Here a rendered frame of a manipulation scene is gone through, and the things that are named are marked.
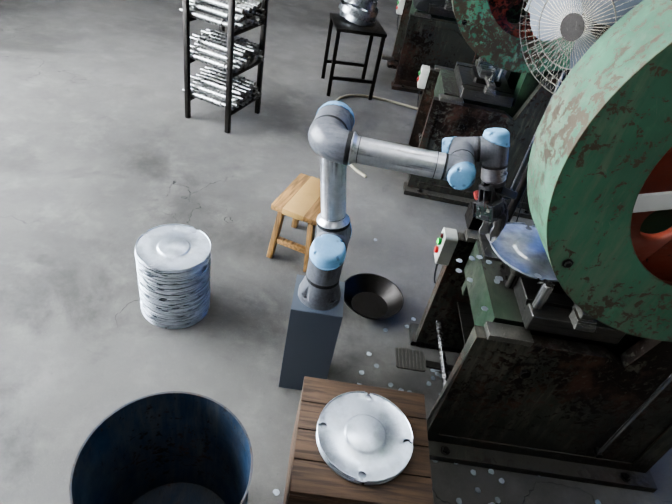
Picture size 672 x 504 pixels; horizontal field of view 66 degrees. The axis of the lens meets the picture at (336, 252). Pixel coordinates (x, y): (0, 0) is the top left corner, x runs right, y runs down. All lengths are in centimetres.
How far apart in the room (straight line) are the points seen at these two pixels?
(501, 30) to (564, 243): 180
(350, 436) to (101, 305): 129
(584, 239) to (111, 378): 170
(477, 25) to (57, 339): 233
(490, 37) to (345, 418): 196
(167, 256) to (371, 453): 109
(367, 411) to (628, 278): 84
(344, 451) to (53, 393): 111
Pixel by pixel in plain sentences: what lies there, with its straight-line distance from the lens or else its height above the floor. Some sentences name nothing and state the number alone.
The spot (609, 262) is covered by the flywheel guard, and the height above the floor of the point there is 112.
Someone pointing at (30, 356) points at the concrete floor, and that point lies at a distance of 231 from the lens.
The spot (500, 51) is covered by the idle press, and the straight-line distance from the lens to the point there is 285.
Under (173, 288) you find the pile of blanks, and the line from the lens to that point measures 212.
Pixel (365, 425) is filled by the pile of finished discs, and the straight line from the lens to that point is 163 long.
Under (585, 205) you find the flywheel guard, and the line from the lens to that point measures 112.
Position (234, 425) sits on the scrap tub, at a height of 45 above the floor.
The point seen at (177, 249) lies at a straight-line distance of 214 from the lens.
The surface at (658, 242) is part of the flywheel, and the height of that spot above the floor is 114.
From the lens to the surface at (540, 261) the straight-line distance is 174.
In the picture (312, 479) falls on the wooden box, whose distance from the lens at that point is 155.
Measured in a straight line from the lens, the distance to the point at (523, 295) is 174.
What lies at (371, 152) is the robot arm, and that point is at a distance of 145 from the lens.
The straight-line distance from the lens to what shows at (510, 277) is 178.
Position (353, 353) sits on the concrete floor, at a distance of 227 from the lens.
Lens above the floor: 173
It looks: 39 degrees down
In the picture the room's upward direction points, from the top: 12 degrees clockwise
